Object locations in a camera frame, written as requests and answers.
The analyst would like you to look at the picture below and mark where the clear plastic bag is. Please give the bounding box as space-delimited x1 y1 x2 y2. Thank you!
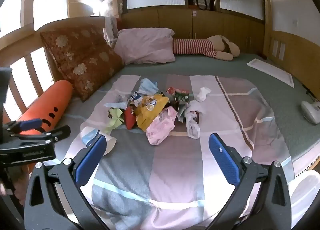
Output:
104 92 128 110

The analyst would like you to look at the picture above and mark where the pink plastic bag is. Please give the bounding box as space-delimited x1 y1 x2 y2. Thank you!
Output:
146 107 178 146

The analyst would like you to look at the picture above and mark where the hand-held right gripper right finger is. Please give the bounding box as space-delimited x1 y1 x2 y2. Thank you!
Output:
205 133 293 230

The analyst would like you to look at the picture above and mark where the brown floral cushion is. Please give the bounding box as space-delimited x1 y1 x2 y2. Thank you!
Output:
40 23 125 103

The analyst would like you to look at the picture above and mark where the white tissue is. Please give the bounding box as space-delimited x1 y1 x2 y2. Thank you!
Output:
195 86 212 102

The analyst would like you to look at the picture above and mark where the wooden cabinet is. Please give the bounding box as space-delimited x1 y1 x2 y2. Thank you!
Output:
121 7 265 55

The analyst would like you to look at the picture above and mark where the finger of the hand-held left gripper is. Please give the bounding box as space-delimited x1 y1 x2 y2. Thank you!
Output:
4 118 43 137
11 125 72 145

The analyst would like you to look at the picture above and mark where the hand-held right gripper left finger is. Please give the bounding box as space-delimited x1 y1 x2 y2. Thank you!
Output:
24 134 110 230

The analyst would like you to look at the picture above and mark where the orange carrot pillow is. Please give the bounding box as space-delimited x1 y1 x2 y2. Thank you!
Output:
16 80 74 136

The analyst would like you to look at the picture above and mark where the white blue carton box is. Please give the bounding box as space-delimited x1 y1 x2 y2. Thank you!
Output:
129 90 143 106

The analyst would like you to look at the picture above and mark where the white plush toy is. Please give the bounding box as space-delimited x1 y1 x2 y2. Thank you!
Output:
99 0 119 18

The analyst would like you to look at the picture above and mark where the green snack packet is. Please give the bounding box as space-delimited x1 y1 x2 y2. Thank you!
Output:
174 90 190 123

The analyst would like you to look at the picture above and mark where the black cable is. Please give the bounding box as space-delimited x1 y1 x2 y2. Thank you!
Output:
302 83 320 103

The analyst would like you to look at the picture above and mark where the red packet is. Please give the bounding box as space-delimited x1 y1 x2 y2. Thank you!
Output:
124 106 137 130

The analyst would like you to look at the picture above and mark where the green quilted bed sheet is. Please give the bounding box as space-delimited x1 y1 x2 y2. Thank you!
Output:
57 53 320 163

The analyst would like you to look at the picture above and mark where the white hanging cloth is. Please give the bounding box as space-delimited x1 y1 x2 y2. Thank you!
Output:
104 16 118 45

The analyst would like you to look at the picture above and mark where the white plastic bag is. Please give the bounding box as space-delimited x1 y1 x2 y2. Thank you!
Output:
185 100 206 140

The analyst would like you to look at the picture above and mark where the pink grey checked blanket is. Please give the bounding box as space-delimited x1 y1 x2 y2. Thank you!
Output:
54 74 295 230

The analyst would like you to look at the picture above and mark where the white flat board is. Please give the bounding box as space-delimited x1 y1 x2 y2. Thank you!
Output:
247 58 295 88

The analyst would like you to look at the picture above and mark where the striped plush toy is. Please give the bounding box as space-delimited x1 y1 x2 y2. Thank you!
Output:
173 35 241 61

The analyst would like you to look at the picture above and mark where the wooden bed frame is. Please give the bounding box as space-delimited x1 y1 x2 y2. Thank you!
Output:
0 16 320 178

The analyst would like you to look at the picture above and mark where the green paper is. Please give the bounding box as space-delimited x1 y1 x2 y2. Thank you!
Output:
104 108 125 133

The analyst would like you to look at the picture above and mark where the pink pillow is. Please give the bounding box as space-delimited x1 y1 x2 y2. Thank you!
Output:
114 28 176 65

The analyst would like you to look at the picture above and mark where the white handheld appliance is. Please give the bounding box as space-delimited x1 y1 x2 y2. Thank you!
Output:
300 100 320 124

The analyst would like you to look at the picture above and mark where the white bin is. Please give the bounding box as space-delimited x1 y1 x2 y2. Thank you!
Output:
287 170 320 230

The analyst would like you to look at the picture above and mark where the white blue paper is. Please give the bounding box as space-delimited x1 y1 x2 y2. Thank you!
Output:
80 126 117 156

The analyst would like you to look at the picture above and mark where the blue face mask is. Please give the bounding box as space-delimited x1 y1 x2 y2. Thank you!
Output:
138 78 159 95

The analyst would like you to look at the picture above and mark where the yellow plastic bag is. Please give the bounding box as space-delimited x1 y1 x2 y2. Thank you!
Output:
135 95 170 132

